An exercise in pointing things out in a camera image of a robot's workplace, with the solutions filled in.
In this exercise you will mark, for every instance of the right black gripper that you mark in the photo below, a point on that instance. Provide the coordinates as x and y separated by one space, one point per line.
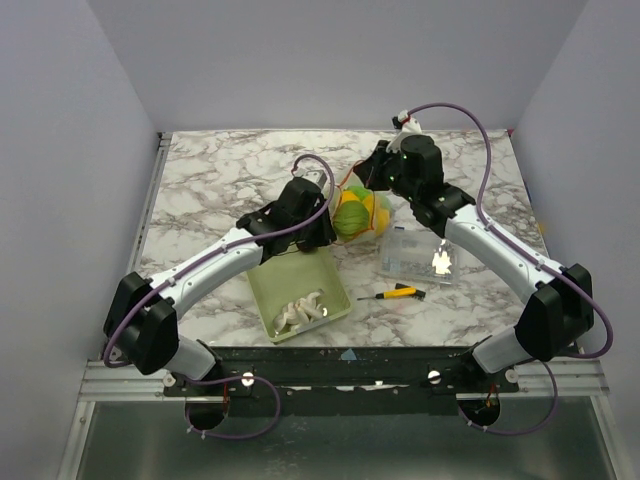
373 167

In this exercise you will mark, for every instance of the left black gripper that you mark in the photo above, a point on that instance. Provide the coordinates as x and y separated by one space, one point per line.
326 234

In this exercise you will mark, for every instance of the green cabbage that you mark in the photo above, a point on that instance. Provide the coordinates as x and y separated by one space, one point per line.
350 219

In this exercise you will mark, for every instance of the clear zip bag orange zipper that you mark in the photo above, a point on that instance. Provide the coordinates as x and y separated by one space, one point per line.
345 179

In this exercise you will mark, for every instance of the yellow squash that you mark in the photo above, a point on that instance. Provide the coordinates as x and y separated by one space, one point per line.
371 203

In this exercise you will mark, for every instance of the light green pepper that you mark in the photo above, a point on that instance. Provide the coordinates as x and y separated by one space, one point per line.
360 192

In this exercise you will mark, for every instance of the orange fruit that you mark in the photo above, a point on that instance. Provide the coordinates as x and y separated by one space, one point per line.
382 220

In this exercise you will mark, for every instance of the green perforated plastic basket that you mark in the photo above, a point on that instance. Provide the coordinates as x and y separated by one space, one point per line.
298 292

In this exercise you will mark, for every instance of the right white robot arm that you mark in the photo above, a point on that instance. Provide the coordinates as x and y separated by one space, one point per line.
555 298

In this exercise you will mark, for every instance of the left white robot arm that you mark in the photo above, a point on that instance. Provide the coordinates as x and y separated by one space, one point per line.
142 322

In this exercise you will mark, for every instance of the clear plastic parts box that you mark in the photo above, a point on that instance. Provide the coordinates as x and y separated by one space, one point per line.
418 256

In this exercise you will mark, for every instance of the white mushroom cluster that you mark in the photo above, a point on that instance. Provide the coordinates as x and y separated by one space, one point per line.
301 313

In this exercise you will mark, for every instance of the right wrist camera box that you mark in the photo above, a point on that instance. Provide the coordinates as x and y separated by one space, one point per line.
405 125

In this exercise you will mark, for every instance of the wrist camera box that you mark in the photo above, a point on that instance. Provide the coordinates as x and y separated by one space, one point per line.
319 177
405 125

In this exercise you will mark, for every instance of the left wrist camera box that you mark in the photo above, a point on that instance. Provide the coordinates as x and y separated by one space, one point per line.
319 177

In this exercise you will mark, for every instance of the yellow handled screwdriver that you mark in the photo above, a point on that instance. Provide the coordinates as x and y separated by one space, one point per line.
400 291

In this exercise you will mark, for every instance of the black mounting rail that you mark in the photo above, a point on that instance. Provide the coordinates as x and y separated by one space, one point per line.
253 382

